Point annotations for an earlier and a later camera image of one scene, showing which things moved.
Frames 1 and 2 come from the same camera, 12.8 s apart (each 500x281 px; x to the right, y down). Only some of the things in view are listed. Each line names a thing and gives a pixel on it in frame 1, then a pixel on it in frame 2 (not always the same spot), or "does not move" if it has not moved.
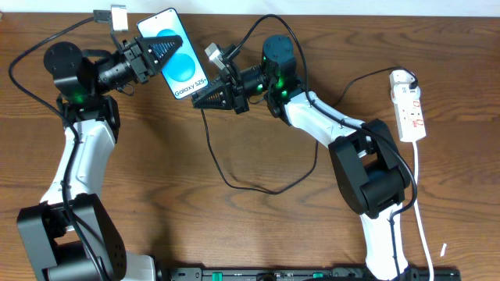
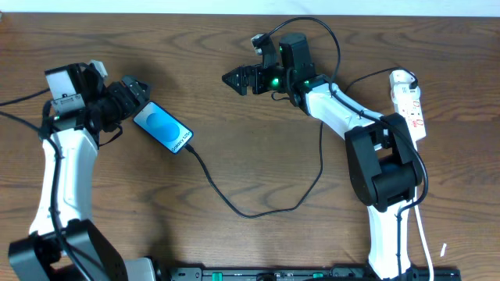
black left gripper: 135,61 → 124,95
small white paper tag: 443,250 does not move
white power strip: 408,110 does not move
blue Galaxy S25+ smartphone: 183,72 → 163,127
